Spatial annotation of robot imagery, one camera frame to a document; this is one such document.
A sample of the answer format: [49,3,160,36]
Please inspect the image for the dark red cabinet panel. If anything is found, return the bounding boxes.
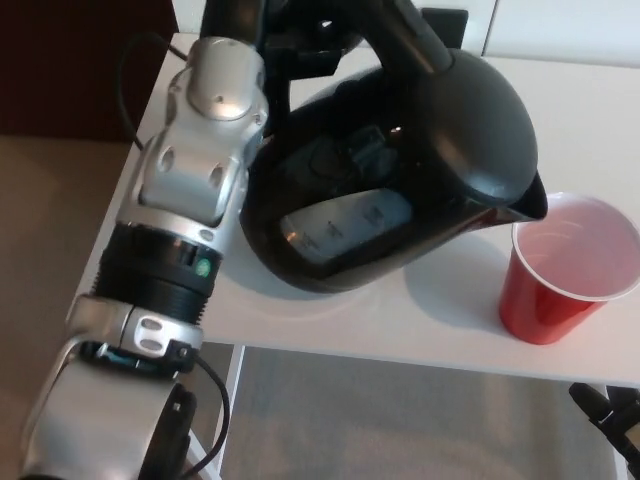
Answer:
[0,0,180,145]

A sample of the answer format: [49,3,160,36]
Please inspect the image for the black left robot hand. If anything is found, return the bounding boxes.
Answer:
[198,0,370,137]

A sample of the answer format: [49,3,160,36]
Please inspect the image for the black electric kettle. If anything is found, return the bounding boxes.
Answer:
[239,0,550,296]

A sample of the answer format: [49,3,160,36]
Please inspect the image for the black wall outlet plate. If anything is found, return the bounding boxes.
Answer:
[418,6,470,52]

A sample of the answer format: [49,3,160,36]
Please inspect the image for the white cabinet fronts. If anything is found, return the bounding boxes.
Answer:
[172,0,640,69]

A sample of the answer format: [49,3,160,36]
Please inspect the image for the red plastic cup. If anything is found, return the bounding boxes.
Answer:
[497,192,640,347]

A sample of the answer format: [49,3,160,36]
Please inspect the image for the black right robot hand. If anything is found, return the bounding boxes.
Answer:
[568,381,640,480]

